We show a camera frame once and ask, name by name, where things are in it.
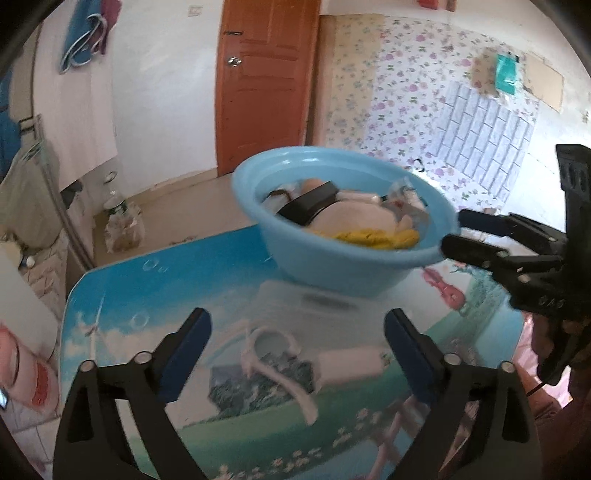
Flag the person's right hand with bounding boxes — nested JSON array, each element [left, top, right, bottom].
[[531, 313, 590, 410]]

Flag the clear plastic box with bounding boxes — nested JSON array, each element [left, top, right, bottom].
[[204, 280, 388, 365]]

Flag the teal paper bag on wall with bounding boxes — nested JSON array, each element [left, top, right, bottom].
[[495, 54, 518, 95]]

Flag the light blue plastic basin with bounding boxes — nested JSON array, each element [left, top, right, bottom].
[[231, 146, 460, 297]]

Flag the white charger with cable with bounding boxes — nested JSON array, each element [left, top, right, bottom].
[[240, 325, 391, 426]]

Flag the grey tote bag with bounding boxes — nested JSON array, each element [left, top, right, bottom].
[[1, 140, 62, 249]]

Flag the black men's lotion bottle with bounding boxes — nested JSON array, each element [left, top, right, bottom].
[[277, 182, 339, 227]]

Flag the glass jar on floor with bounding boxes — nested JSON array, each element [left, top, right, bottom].
[[103, 171, 145, 253]]

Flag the blue towel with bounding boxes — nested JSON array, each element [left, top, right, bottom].
[[59, 0, 107, 74]]

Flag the maroon towel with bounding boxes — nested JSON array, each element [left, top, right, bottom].
[[100, 0, 122, 55]]

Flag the rabbit plush yellow mesh dress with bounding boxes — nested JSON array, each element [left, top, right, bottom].
[[304, 191, 421, 251]]

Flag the brown wooden door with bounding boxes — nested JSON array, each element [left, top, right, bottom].
[[214, 0, 322, 176]]

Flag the clear plastic bottle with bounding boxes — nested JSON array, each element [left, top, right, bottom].
[[382, 177, 430, 227]]

